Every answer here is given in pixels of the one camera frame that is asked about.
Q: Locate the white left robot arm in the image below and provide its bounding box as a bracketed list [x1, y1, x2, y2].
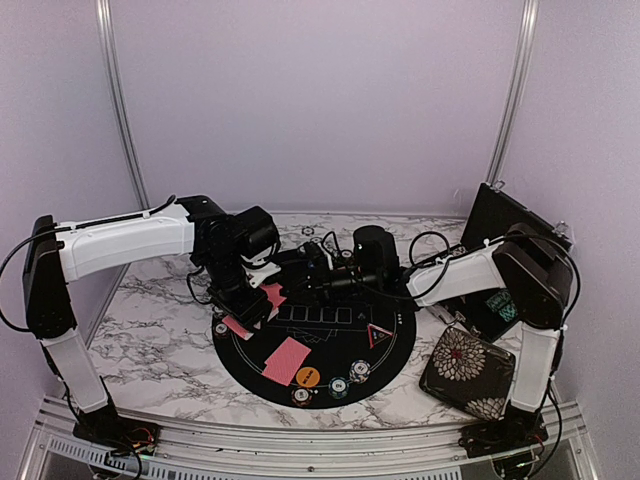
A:
[22, 195, 280, 448]

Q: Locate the orange big blind button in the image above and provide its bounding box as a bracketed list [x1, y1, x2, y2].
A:
[295, 367, 321, 388]

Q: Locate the red poker chip stack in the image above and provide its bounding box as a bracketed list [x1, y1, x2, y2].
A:
[212, 322, 230, 338]

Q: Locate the red playing card deck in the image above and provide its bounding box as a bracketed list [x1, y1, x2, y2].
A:
[222, 316, 254, 341]

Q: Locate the green chip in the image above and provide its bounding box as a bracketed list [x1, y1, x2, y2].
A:
[328, 377, 349, 399]

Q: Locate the red card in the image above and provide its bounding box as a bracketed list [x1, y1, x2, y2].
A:
[260, 283, 286, 320]
[262, 337, 311, 386]

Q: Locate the red triangular marker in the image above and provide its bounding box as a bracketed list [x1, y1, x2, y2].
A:
[367, 323, 394, 349]

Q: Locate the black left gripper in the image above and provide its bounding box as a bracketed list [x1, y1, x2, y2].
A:
[201, 250, 274, 336]

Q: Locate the blue orange chip stack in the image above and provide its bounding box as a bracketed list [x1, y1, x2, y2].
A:
[349, 360, 371, 384]

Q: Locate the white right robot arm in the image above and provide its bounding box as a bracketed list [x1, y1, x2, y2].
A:
[299, 223, 581, 455]

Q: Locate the floral fabric pouch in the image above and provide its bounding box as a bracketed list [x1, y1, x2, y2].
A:
[419, 327, 516, 422]

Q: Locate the round black poker mat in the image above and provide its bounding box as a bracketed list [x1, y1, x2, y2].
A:
[211, 248, 417, 409]

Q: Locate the black poker chip case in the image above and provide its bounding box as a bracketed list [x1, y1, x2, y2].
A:
[407, 183, 576, 342]

